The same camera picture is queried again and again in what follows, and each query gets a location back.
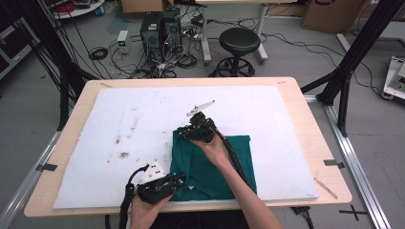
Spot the white box with green light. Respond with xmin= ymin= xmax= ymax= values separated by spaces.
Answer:
xmin=117 ymin=30 xmax=132 ymax=54

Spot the black computer tower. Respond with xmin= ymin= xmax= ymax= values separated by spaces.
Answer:
xmin=161 ymin=8 xmax=183 ymax=55
xmin=139 ymin=11 xmax=164 ymax=61

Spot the grey shelf unit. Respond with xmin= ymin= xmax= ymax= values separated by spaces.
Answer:
xmin=0 ymin=18 xmax=41 ymax=80

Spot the black metal frame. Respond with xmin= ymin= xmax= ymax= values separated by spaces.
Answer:
xmin=0 ymin=0 xmax=99 ymax=132
xmin=300 ymin=0 xmax=405 ymax=137

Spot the black tape piece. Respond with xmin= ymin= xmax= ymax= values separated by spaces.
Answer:
xmin=323 ymin=158 xmax=346 ymax=170
xmin=35 ymin=162 xmax=58 ymax=172

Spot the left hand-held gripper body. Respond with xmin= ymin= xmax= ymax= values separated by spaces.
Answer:
xmin=137 ymin=160 xmax=176 ymax=205

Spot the white foam mat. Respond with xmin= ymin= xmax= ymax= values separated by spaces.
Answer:
xmin=52 ymin=85 xmax=319 ymax=210

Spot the long black floor cable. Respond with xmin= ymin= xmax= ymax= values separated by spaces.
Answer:
xmin=261 ymin=31 xmax=383 ymax=96

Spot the person's left hand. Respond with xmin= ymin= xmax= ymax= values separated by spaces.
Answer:
xmin=130 ymin=194 xmax=173 ymax=227

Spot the black tape cross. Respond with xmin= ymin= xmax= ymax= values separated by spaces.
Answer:
xmin=338 ymin=204 xmax=369 ymax=222

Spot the white device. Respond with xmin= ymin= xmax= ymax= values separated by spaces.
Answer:
xmin=382 ymin=55 xmax=405 ymax=103

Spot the black round stool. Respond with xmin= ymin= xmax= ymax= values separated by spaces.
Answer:
xmin=208 ymin=27 xmax=262 ymax=78

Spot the coiled black cable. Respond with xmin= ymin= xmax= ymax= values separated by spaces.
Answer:
xmin=88 ymin=46 xmax=109 ymax=61

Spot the large cardboard box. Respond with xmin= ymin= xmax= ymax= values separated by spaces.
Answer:
xmin=301 ymin=0 xmax=366 ymax=34

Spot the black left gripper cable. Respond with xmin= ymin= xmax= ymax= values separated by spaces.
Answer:
xmin=118 ymin=164 xmax=150 ymax=229

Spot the person's dark clothing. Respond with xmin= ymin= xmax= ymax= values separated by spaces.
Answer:
xmin=149 ymin=209 xmax=251 ymax=229

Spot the white round table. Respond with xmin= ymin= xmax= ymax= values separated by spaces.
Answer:
xmin=41 ymin=0 xmax=106 ymax=20

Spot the green long-sleeved shirt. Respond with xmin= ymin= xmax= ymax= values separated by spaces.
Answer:
xmin=169 ymin=130 xmax=258 ymax=202

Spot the person's right hand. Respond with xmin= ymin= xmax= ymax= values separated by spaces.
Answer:
xmin=190 ymin=135 xmax=233 ymax=171

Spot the thin wooden strip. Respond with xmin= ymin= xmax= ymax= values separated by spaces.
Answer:
xmin=313 ymin=176 xmax=339 ymax=200

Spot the small cardboard box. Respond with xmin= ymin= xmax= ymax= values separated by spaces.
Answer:
xmin=120 ymin=0 xmax=175 ymax=14

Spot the white desk frame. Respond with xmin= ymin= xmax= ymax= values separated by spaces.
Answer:
xmin=194 ymin=0 xmax=299 ymax=65

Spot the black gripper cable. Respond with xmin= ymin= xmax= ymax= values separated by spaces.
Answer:
xmin=118 ymin=164 xmax=150 ymax=229
xmin=209 ymin=122 xmax=316 ymax=229

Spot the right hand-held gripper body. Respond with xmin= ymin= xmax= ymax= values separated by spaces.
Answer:
xmin=185 ymin=99 xmax=218 ymax=143

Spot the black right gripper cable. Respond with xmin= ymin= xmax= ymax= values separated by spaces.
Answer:
xmin=209 ymin=122 xmax=316 ymax=229

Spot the tangle of floor cables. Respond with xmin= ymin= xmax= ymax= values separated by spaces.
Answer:
xmin=108 ymin=41 xmax=199 ymax=79

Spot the aluminium rail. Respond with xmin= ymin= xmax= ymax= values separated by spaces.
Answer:
xmin=0 ymin=130 xmax=63 ymax=229
xmin=304 ymin=94 xmax=393 ymax=229

